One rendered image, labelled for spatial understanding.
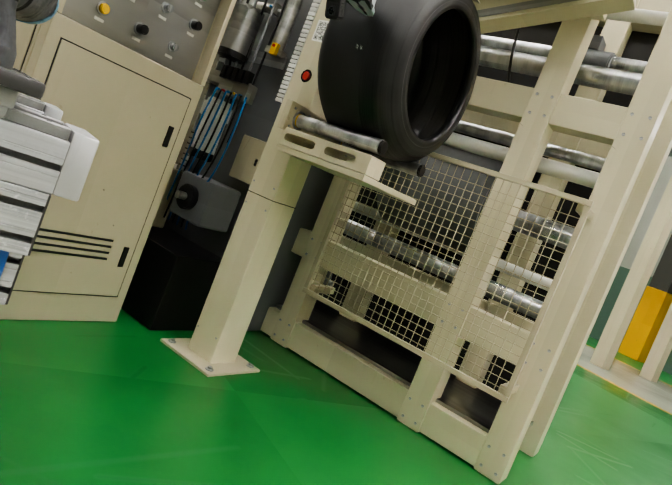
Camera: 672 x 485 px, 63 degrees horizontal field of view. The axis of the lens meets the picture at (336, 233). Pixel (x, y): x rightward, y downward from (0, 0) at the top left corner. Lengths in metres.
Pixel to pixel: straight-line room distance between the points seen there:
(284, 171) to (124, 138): 0.52
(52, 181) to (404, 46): 1.05
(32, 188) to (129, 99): 1.09
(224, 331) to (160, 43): 0.99
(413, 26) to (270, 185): 0.71
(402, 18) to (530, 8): 0.67
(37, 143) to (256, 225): 1.21
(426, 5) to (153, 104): 0.91
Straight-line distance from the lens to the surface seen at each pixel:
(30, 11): 1.45
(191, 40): 2.06
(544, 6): 2.17
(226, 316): 1.98
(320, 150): 1.71
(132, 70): 1.89
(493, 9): 2.22
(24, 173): 0.83
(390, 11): 1.64
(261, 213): 1.93
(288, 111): 1.81
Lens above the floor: 0.73
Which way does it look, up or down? 4 degrees down
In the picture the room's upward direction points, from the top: 22 degrees clockwise
